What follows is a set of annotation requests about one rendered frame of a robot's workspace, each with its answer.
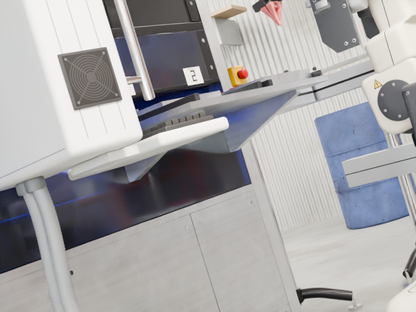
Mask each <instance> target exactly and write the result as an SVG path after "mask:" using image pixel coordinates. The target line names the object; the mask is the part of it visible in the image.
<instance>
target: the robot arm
mask: <svg viewBox="0 0 416 312"><path fill-rule="evenodd" d="M282 1H283V0H259V1H258V2H256V3H255V4H253V5H252V8H253V10H254V11H255V13H257V12H259V11H262V12H263V13H265V14H266V15H267V16H269V17H270V18H271V19H272V20H273V21H274V22H275V23H276V24H277V25H278V26H281V25H282Z"/></svg>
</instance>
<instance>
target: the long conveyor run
mask: <svg viewBox="0 0 416 312"><path fill-rule="evenodd" d="M366 58H368V55H367V53H363V54H360V55H358V56H355V57H352V58H350V59H347V60H345V61H342V62H339V63H337V64H333V65H332V66H328V67H325V68H323V69H321V72H322V74H326V73H328V72H331V71H335V70H337V69H340V68H342V67H345V66H348V65H350V64H353V63H356V62H359V61H361V60H364V59H366ZM374 74H376V73H375V70H374V68H373V66H372V64H371V62H370V60H367V61H364V62H362V63H359V64H356V65H354V66H350V67H348V68H345V69H343V70H340V71H337V72H334V73H332V74H329V75H327V76H328V78H329V80H328V81H325V82H322V83H320V84H317V85H314V86H312V89H313V93H314V97H315V99H316V101H315V102H312V103H309V104H306V105H303V106H299V107H298V108H294V109H291V110H287V111H282V112H280V113H278V114H277V115H281V114H284V113H287V112H289V111H293V110H296V109H299V108H301V107H304V106H307V105H310V104H313V103H316V102H320V101H322V100H325V99H327V98H331V97H334V96H336V95H340V94H342V93H346V92H349V91H351V90H354V89H357V88H360V87H361V86H362V82H363V81H364V80H365V79H366V78H368V77H370V76H372V75H374ZM277 115H276V116H277Z"/></svg>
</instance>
